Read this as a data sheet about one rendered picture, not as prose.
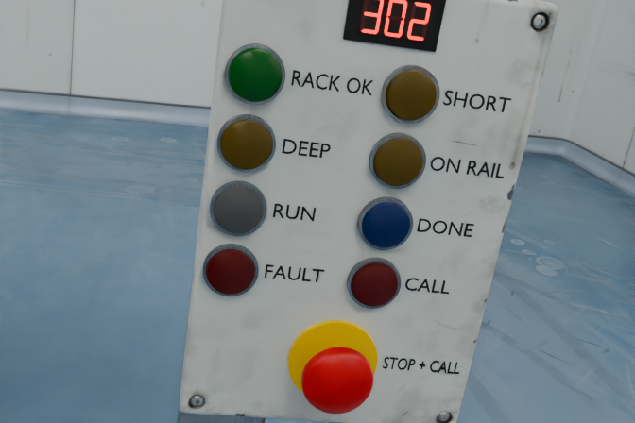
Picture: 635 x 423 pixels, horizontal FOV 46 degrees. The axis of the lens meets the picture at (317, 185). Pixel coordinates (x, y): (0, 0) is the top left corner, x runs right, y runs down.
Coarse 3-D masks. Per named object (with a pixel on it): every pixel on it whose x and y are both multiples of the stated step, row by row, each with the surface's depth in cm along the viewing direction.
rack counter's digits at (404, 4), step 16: (368, 0) 36; (384, 0) 36; (400, 0) 36; (416, 0) 37; (368, 16) 37; (384, 16) 37; (400, 16) 37; (416, 16) 37; (368, 32) 37; (384, 32) 37; (400, 32) 37; (416, 32) 37
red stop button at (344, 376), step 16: (320, 352) 41; (336, 352) 40; (352, 352) 41; (304, 368) 41; (320, 368) 40; (336, 368) 40; (352, 368) 40; (368, 368) 41; (304, 384) 41; (320, 384) 40; (336, 384) 40; (352, 384) 40; (368, 384) 41; (320, 400) 41; (336, 400) 41; (352, 400) 41
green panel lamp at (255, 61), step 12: (252, 48) 36; (240, 60) 36; (252, 60) 36; (264, 60) 36; (276, 60) 37; (228, 72) 37; (240, 72) 36; (252, 72) 36; (264, 72) 36; (276, 72) 37; (240, 84) 37; (252, 84) 37; (264, 84) 37; (276, 84) 37; (240, 96) 37; (252, 96) 37; (264, 96) 37
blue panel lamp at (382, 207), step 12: (384, 204) 40; (396, 204) 40; (372, 216) 40; (384, 216) 40; (396, 216) 40; (408, 216) 40; (372, 228) 40; (384, 228) 40; (396, 228) 40; (408, 228) 40; (372, 240) 40; (384, 240) 40; (396, 240) 40
